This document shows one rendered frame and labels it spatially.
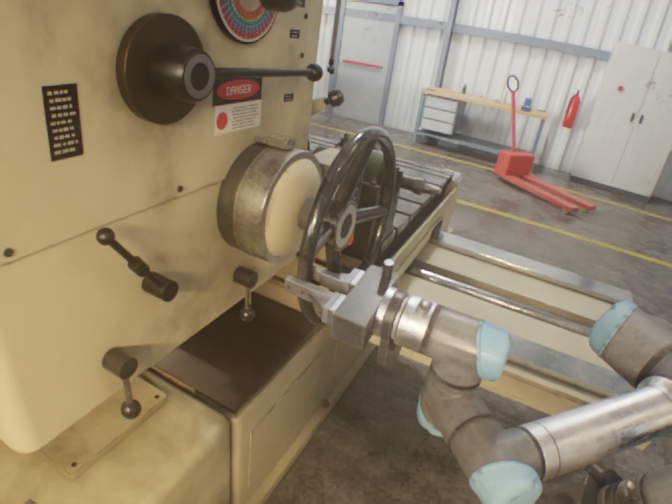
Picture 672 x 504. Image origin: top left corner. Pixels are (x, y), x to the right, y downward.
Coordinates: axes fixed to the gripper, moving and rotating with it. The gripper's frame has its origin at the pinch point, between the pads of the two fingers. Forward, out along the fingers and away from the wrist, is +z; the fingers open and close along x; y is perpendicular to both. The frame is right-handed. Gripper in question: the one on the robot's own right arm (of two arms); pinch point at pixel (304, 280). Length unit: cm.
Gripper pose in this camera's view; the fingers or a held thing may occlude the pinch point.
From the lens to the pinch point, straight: 68.6
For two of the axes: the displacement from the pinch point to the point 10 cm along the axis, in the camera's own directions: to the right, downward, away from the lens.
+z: -8.9, -3.1, 3.4
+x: -4.6, 5.0, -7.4
